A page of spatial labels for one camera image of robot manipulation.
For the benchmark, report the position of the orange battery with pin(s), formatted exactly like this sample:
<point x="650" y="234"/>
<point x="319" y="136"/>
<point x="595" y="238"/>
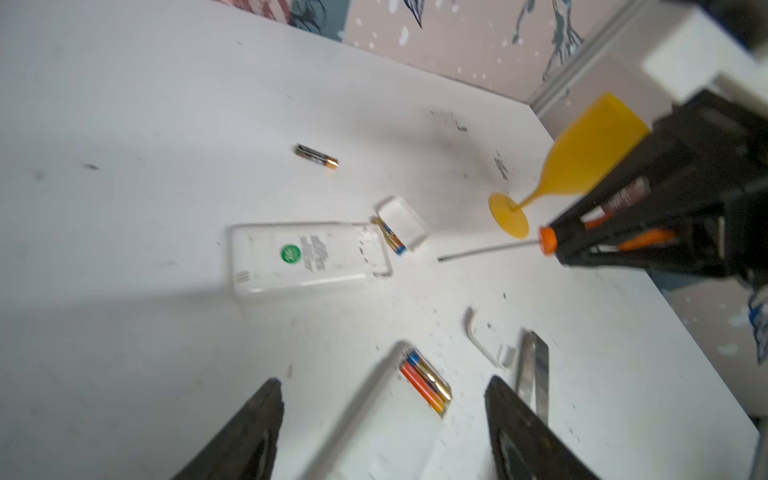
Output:
<point x="424" y="388"/>

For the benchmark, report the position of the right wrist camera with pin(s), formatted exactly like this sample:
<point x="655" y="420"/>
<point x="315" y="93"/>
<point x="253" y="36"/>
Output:
<point x="683" y="50"/>

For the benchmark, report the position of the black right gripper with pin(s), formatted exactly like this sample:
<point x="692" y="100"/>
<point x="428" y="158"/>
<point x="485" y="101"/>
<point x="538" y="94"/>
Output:
<point x="709" y="160"/>

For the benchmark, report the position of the pink handled scraper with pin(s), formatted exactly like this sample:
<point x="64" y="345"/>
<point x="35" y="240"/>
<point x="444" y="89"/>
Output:
<point x="532" y="381"/>

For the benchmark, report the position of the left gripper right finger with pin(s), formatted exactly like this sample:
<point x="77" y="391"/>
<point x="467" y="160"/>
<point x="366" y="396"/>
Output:
<point x="523" y="446"/>

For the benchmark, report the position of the gold blue AAA battery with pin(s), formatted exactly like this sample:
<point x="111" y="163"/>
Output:
<point x="391" y="238"/>

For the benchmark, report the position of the black gold AAA battery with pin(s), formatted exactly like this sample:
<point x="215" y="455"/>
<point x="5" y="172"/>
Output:
<point x="316" y="156"/>

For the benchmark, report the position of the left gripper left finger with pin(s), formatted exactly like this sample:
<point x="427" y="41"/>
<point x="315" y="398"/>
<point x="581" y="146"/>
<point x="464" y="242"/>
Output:
<point x="246" y="447"/>

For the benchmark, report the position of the grey remote battery cover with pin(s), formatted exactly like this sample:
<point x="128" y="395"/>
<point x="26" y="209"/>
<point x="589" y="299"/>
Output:
<point x="488" y="340"/>

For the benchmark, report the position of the white battery cover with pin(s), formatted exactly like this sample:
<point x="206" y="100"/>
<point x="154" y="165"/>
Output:
<point x="404" y="222"/>

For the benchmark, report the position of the white remote control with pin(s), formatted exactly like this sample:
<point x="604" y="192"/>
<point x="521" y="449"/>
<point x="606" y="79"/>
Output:
<point x="271" y="258"/>

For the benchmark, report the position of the orange black screwdriver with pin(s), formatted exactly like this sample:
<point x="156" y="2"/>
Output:
<point x="547" y="242"/>

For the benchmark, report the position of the grey remote control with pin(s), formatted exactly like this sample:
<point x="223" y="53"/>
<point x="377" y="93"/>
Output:
<point x="389" y="431"/>

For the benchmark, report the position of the yellow plastic goblet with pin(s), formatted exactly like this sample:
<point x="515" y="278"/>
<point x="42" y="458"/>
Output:
<point x="581" y="156"/>

